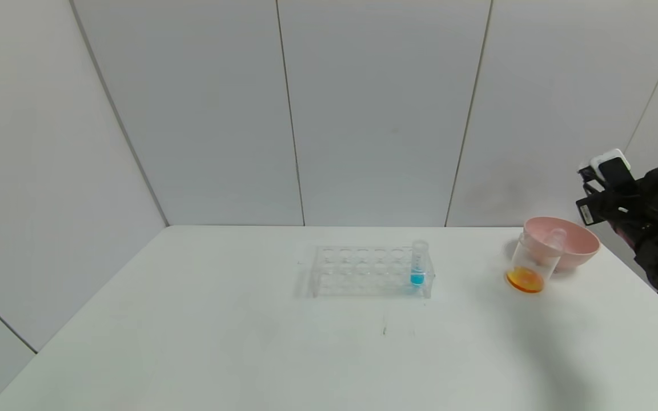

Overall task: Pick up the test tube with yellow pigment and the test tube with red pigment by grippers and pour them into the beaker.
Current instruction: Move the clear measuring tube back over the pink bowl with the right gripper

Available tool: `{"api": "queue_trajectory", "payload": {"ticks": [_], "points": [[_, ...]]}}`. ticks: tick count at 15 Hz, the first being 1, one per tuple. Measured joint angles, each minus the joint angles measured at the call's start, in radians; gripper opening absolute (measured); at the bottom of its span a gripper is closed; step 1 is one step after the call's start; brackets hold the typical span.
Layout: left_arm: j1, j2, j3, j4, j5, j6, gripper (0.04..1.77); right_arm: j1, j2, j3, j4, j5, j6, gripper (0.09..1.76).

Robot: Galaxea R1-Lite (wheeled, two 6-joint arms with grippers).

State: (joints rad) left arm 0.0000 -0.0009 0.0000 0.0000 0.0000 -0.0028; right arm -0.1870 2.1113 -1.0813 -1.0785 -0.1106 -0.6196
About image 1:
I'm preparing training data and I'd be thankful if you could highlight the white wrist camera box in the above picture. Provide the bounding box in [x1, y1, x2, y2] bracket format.
[591, 148, 638, 195]

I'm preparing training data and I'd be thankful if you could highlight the clear acrylic test tube rack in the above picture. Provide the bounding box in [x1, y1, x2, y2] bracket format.
[310, 245, 436, 299]

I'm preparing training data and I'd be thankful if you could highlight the pink plastic bowl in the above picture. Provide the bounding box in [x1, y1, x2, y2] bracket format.
[522, 216, 600, 270]

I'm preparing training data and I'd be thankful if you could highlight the clear glass beaker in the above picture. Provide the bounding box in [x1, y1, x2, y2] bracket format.
[506, 231, 560, 295]

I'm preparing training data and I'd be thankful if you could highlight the test tube with blue pigment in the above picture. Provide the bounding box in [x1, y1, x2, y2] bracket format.
[411, 240, 429, 287]

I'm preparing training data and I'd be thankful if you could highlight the test tube with yellow pigment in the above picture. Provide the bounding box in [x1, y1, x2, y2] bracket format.
[543, 228, 568, 252]

